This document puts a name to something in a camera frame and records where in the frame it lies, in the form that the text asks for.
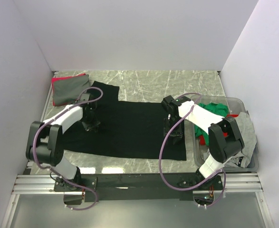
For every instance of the green t-shirt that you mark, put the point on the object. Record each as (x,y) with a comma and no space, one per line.
(218,109)

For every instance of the clear plastic bin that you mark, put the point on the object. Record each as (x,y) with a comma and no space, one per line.
(229,102)

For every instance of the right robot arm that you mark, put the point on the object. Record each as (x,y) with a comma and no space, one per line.
(190,111)

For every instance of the black base beam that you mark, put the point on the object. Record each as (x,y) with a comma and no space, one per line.
(138,186)

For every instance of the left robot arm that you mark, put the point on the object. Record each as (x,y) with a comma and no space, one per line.
(45,140)

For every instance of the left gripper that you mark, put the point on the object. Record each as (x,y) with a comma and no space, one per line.
(92,126)

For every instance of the black t-shirt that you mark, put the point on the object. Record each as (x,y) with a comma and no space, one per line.
(127,129)

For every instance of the red t-shirt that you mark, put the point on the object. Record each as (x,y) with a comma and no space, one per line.
(201,137)

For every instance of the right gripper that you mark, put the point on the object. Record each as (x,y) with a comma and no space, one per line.
(177,134)

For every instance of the folded gray t-shirt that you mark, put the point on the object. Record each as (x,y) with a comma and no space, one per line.
(69,89)

